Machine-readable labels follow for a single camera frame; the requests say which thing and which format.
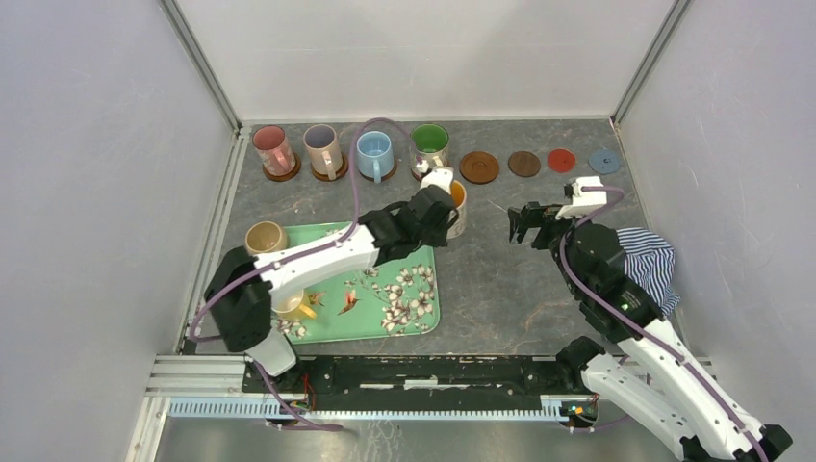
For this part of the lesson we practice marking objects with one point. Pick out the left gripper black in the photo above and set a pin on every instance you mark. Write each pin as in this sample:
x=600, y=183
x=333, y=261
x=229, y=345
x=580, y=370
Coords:
x=441, y=240

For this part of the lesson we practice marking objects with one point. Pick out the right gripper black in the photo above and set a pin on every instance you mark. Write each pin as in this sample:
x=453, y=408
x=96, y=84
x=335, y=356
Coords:
x=534, y=215

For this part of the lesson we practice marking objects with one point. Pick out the dark wooden coaster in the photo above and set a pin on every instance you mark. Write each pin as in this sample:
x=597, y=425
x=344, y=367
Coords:
x=524, y=164

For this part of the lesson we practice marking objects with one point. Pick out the red round coaster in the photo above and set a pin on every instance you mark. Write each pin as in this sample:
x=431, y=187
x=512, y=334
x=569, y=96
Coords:
x=561, y=160

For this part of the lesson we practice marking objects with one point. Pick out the orange interior mug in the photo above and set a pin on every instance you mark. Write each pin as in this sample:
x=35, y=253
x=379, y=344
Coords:
x=459, y=196

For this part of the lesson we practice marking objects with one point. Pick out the light blue mug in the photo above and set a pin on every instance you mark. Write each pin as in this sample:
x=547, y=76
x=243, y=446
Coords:
x=374, y=154

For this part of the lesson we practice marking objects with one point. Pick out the blue round coaster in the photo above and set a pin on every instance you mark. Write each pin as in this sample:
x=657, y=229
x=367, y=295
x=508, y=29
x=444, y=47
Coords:
x=605, y=161

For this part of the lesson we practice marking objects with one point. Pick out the green interior floral mug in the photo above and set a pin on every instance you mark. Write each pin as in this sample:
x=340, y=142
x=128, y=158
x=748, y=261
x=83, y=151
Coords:
x=431, y=145

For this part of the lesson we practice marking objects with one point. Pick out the purple interior mug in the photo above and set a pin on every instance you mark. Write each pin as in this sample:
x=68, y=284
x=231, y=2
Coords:
x=322, y=143

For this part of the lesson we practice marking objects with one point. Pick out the pink mug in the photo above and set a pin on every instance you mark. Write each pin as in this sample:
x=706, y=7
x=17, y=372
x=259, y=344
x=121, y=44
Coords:
x=274, y=150

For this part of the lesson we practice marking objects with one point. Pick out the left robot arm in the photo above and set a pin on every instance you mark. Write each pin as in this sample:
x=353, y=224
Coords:
x=246, y=287

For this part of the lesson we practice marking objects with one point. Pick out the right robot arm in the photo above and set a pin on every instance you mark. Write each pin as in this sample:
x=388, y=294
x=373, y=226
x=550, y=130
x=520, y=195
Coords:
x=621, y=279

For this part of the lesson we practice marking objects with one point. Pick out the ridged wooden coaster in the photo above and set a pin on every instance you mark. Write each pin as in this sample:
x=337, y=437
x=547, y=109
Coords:
x=384, y=178
x=479, y=167
x=339, y=174
x=285, y=177

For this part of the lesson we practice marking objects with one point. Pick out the green floral tray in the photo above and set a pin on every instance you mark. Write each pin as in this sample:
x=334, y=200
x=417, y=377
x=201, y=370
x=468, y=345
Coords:
x=399, y=298

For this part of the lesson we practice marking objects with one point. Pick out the blue striped cloth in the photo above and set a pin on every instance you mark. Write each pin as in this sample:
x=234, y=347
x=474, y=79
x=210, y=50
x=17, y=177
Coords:
x=650, y=263

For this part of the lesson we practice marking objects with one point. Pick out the beige mug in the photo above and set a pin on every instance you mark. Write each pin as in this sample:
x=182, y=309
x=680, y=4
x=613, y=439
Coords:
x=266, y=237

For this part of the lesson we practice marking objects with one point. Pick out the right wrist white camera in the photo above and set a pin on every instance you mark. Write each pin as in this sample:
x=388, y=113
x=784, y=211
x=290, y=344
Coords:
x=586, y=195

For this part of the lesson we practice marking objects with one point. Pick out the cream yellow-handled mug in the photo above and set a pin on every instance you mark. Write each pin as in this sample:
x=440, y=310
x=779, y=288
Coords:
x=295, y=308

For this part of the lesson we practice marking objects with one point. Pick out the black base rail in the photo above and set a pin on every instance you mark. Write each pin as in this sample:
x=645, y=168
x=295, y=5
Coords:
x=429, y=383

